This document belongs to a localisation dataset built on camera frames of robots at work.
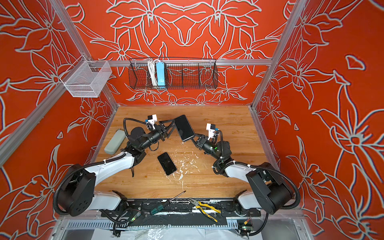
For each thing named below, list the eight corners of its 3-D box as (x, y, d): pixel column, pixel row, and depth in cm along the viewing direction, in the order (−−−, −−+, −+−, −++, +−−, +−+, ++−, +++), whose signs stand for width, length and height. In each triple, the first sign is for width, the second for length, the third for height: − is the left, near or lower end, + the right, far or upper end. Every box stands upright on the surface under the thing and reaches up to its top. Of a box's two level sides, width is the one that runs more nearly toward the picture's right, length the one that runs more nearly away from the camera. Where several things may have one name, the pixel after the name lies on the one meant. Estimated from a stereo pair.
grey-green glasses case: (104, 153, 95) (102, 150, 92) (119, 132, 106) (117, 129, 103) (115, 156, 94) (113, 153, 91) (128, 134, 105) (127, 131, 102)
